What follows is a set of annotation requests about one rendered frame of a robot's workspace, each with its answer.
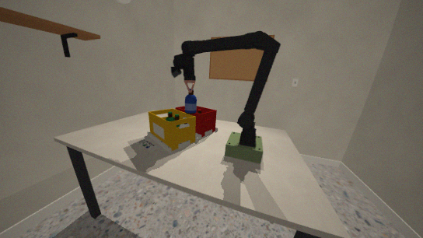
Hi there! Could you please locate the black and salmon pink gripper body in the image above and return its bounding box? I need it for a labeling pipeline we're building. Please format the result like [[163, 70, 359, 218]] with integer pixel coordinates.
[[184, 66, 196, 80]]

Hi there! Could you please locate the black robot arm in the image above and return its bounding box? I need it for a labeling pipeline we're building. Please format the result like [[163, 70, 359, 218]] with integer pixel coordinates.
[[171, 31, 281, 147]]

